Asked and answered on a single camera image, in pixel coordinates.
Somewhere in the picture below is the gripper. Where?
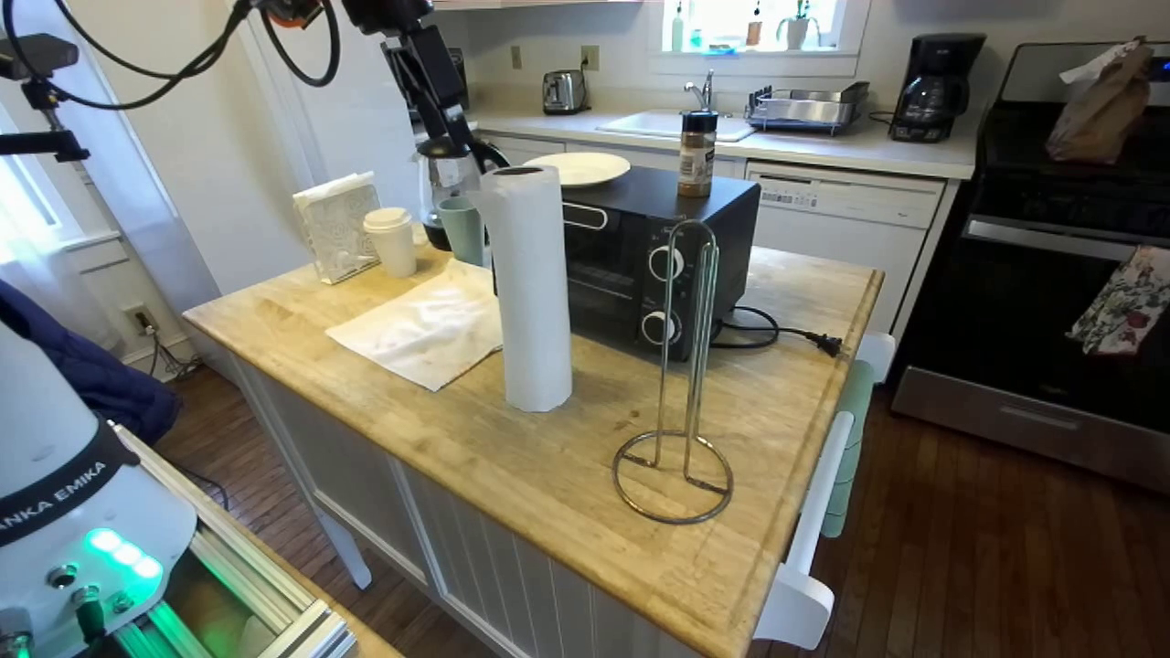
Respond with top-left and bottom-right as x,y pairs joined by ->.
343,0 -> 479,156

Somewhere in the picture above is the white paper towel roll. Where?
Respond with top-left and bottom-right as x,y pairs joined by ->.
470,165 -> 575,414

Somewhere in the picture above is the white paper towel sheet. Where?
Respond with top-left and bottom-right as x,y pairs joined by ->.
325,259 -> 505,394

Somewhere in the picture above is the silver paper towel stand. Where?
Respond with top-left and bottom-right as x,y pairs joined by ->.
612,219 -> 736,526

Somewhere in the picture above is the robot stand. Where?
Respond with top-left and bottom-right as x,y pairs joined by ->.
91,420 -> 403,658

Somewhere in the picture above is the teal hanging towel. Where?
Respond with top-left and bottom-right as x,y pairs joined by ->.
820,360 -> 878,539

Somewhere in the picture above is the floral kitchen towel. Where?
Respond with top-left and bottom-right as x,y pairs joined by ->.
1065,244 -> 1170,356

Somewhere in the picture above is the glass coffee carafe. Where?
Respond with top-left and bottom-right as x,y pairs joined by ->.
417,137 -> 510,252

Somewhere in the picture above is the teal mug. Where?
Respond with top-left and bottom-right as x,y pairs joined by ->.
436,196 -> 488,269

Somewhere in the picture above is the silver toaster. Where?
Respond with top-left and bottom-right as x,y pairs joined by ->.
542,69 -> 590,117

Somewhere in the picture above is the white paper cup with lid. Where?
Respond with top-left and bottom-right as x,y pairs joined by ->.
363,207 -> 419,280

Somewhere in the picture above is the white plate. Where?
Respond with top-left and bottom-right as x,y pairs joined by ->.
523,152 -> 633,189

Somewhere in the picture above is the white napkin holder with napkins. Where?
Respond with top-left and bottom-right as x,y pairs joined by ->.
292,171 -> 384,285

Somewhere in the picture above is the white sink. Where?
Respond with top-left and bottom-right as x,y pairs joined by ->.
598,110 -> 756,143

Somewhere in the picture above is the black toaster oven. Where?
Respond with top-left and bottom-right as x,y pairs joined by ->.
498,164 -> 761,363

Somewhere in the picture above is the toaster oven door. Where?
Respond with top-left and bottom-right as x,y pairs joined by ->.
562,201 -> 661,341

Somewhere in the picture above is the spice bottle with black cap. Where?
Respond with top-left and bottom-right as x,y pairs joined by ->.
677,110 -> 719,199

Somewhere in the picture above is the window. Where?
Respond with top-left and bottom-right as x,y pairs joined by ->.
650,0 -> 871,80

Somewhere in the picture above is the metal dish rack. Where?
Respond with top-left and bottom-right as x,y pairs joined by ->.
744,80 -> 872,137

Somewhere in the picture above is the white vase with plant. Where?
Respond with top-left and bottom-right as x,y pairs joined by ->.
776,0 -> 823,52

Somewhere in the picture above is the white dishwasher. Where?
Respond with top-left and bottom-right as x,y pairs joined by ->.
744,160 -> 948,335

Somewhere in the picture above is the dark blue jacket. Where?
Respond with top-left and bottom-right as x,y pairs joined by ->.
0,279 -> 184,449

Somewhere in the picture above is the black coffee maker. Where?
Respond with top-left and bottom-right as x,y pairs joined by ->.
888,33 -> 989,144

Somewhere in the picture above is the black stove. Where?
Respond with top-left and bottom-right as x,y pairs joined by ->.
890,40 -> 1170,495

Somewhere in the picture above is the brown paper bag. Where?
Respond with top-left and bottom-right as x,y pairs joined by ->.
1045,36 -> 1155,166

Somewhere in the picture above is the stove drawer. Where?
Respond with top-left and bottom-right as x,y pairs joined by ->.
890,366 -> 1170,495

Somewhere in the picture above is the camera on mount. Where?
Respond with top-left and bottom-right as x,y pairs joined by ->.
0,32 -> 92,165

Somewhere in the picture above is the black power cable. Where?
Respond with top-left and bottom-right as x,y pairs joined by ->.
710,305 -> 845,358

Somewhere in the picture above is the white towel rail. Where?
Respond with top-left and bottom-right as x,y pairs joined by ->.
753,331 -> 898,653

